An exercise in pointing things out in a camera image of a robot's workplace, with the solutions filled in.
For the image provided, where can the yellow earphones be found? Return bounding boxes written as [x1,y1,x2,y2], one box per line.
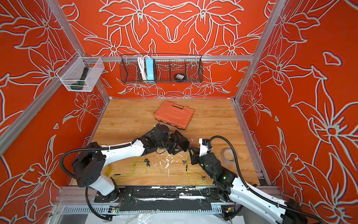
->
[113,156,151,178]
[175,157,211,198]

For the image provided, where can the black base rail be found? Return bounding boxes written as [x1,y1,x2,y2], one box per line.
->
[94,186,237,214]

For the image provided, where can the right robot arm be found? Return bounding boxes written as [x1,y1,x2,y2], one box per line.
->
[188,147,308,224]

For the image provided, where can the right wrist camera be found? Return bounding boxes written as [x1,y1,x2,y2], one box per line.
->
[199,138,212,157]

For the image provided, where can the blue box in basket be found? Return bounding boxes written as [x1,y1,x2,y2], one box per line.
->
[145,58,154,81]

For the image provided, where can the orange tool case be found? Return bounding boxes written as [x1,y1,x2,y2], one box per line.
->
[154,101,194,130]

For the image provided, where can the white cables in basket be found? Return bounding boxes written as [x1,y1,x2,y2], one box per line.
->
[137,55,147,82]

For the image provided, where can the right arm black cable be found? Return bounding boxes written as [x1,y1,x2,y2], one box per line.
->
[208,135,325,224]

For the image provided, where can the black phone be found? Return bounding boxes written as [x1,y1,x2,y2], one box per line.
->
[178,140,190,152]

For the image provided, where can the black wire basket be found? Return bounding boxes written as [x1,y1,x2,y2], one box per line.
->
[119,54,204,84]

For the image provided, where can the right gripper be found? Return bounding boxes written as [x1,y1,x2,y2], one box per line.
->
[190,145,217,179]

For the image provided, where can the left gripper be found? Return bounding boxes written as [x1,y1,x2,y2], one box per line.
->
[157,133,189,156]

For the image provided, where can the clear plastic bin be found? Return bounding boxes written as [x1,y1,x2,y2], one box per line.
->
[56,52,104,92]

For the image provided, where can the yellow tape roll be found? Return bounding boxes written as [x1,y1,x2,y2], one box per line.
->
[103,164,112,176]

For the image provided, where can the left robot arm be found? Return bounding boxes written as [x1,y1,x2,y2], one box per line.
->
[71,124,190,202]

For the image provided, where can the clear tape roll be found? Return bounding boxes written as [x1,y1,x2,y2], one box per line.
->
[221,148,235,165]

